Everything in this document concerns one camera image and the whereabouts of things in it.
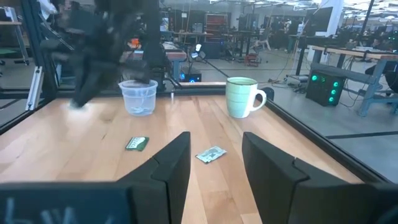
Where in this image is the dark green sachet packet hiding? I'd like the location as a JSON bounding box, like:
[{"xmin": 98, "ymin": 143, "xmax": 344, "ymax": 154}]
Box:
[{"xmin": 125, "ymin": 136, "xmax": 150, "ymax": 152}]

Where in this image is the computer tower with green fans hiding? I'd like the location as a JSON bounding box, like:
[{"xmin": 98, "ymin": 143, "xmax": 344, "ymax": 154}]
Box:
[{"xmin": 305, "ymin": 70, "xmax": 346, "ymax": 107}]

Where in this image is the small black lit computer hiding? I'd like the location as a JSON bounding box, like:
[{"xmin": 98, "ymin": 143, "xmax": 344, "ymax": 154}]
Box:
[{"xmin": 179, "ymin": 70, "xmax": 203, "ymax": 83}]

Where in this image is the black wall monitor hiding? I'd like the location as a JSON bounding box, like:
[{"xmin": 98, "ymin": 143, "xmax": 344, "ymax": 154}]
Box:
[{"xmin": 303, "ymin": 6, "xmax": 333, "ymax": 37}]

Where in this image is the wooden workbench with blue legs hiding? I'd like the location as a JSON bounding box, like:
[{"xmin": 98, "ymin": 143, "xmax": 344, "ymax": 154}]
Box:
[
  {"xmin": 121, "ymin": 43, "xmax": 187, "ymax": 82},
  {"xmin": 306, "ymin": 45, "xmax": 398, "ymax": 118}
]

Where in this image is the wooden shelf stand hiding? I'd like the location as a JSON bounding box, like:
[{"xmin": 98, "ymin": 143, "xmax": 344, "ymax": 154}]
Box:
[{"xmin": 0, "ymin": 6, "xmax": 30, "ymax": 66}]

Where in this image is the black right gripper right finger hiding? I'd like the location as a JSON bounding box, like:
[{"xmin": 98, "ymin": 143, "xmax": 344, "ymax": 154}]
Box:
[{"xmin": 241, "ymin": 131, "xmax": 349, "ymax": 224}]

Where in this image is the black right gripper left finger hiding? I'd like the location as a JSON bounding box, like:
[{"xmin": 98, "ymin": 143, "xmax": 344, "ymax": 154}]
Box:
[{"xmin": 116, "ymin": 131, "xmax": 192, "ymax": 224}]

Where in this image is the clear plastic cup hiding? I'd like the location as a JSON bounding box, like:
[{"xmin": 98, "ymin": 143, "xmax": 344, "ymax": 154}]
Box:
[{"xmin": 118, "ymin": 79, "xmax": 159, "ymax": 117}]

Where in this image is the silver frame bracket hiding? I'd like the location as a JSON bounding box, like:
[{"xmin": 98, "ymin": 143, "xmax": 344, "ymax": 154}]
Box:
[{"xmin": 25, "ymin": 65, "xmax": 44, "ymax": 111}]

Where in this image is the lamp on tripod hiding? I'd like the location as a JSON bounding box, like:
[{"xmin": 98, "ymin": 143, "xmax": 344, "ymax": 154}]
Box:
[{"xmin": 190, "ymin": 43, "xmax": 231, "ymax": 78}]

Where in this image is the black aluminium table frame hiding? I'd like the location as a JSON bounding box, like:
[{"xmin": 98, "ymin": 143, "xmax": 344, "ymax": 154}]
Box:
[{"xmin": 0, "ymin": 0, "xmax": 398, "ymax": 184}]

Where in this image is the black frame clamp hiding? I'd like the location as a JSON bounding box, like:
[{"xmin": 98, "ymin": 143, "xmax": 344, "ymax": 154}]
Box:
[{"xmin": 260, "ymin": 86, "xmax": 275, "ymax": 101}]

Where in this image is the red shelf rack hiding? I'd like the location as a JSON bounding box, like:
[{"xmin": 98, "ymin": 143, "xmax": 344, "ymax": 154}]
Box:
[{"xmin": 204, "ymin": 13, "xmax": 228, "ymax": 43}]

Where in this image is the grey chair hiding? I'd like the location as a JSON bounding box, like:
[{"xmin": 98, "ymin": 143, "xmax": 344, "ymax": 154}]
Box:
[{"xmin": 252, "ymin": 27, "xmax": 271, "ymax": 52}]

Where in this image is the green ceramic mug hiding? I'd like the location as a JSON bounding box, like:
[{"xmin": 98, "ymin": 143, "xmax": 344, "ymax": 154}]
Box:
[{"xmin": 225, "ymin": 77, "xmax": 267, "ymax": 119}]

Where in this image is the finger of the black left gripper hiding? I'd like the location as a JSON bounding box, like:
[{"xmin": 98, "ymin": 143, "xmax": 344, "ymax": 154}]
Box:
[
  {"xmin": 83, "ymin": 73, "xmax": 104, "ymax": 106},
  {"xmin": 70, "ymin": 73, "xmax": 91, "ymax": 109}
]

